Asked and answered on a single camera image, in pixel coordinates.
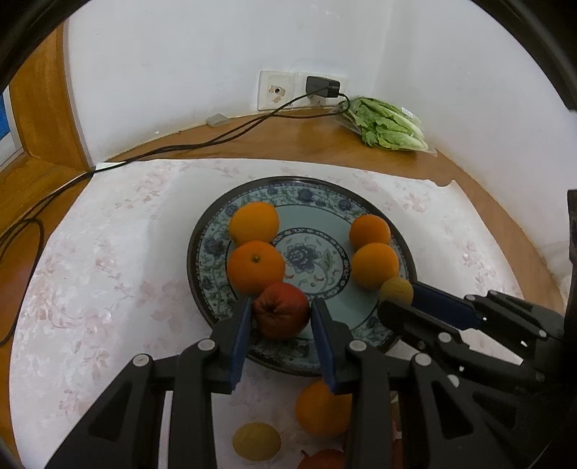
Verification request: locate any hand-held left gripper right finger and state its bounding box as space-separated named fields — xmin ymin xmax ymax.
xmin=310 ymin=298 xmax=515 ymax=469

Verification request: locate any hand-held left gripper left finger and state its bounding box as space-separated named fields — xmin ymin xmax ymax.
xmin=45 ymin=295 xmax=253 ymax=469

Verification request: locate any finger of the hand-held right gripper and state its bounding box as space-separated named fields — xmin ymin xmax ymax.
xmin=378 ymin=300 xmax=533 ymax=380
xmin=412 ymin=282 xmax=564 ymax=359

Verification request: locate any small yellow-green lemon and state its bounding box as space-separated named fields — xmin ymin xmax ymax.
xmin=379 ymin=276 xmax=414 ymax=307
xmin=232 ymin=422 xmax=281 ymax=461

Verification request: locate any orange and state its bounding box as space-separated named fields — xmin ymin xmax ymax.
xmin=349 ymin=214 xmax=392 ymax=251
xmin=295 ymin=380 xmax=353 ymax=437
xmin=350 ymin=242 xmax=400 ymax=290
xmin=226 ymin=240 xmax=286 ymax=296
xmin=228 ymin=201 xmax=280 ymax=246

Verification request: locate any blue patterned ceramic plate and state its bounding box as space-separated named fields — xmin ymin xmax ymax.
xmin=187 ymin=177 xmax=418 ymax=377

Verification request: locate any white floral tablecloth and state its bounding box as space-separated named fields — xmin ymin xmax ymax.
xmin=9 ymin=159 xmax=526 ymax=469

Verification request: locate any bagged romaine lettuce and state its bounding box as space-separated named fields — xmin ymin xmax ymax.
xmin=340 ymin=96 xmax=438 ymax=156

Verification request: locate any black charger plug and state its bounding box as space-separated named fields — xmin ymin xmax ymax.
xmin=305 ymin=76 xmax=342 ymax=99

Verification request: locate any white window sash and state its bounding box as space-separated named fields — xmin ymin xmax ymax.
xmin=0 ymin=83 xmax=23 ymax=170

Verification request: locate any white wall socket with hole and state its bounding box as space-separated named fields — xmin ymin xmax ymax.
xmin=258 ymin=70 xmax=298 ymax=111

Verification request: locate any wooden window frame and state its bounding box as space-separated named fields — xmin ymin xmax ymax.
xmin=9 ymin=22 xmax=91 ymax=172

